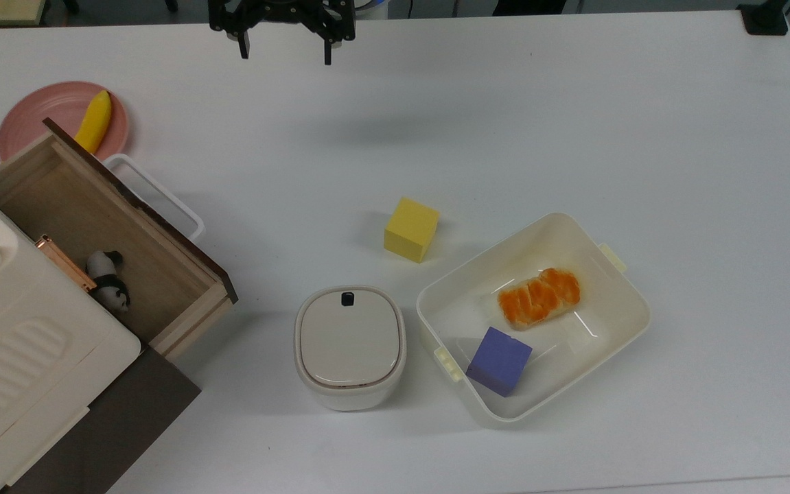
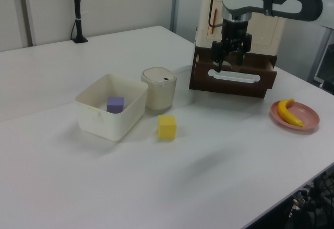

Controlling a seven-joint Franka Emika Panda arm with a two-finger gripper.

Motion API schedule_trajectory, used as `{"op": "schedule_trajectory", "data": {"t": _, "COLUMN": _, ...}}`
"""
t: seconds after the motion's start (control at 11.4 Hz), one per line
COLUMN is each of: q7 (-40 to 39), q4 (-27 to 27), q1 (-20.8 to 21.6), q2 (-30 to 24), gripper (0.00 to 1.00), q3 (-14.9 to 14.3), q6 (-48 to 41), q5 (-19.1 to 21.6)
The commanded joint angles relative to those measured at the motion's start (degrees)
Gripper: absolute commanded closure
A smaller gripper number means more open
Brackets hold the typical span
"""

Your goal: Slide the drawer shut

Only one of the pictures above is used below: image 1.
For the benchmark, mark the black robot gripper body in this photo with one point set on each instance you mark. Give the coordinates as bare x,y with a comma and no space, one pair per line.
285,10

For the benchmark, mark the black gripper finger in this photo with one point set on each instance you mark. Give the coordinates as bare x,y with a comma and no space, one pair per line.
328,53
244,46

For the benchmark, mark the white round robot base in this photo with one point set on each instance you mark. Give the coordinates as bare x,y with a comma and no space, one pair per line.
371,8

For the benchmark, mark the yellow banana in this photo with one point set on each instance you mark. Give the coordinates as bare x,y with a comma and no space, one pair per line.
95,122

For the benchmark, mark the yellow cube block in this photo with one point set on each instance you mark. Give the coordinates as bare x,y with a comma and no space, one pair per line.
410,230

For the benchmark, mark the dark object behind table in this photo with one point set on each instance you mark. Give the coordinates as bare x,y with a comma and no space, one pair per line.
528,5

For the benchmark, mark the pink round plate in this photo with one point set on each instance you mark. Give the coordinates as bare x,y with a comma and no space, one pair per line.
44,116

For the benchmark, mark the panda plush toy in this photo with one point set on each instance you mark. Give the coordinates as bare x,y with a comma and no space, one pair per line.
110,281

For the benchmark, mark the white lidded square container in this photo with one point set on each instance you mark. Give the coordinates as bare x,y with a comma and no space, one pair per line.
349,346

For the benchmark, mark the orange glazed bread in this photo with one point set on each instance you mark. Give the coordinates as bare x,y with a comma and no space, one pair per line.
539,297

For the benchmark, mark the purple cube block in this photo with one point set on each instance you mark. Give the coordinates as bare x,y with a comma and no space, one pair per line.
497,360

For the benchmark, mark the white topped brown cabinet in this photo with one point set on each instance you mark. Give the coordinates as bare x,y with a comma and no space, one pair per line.
17,357

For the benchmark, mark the cream plastic lunch box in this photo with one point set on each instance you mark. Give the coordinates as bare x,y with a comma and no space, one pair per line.
594,343

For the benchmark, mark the black table clamp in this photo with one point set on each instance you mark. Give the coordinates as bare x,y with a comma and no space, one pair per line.
764,19

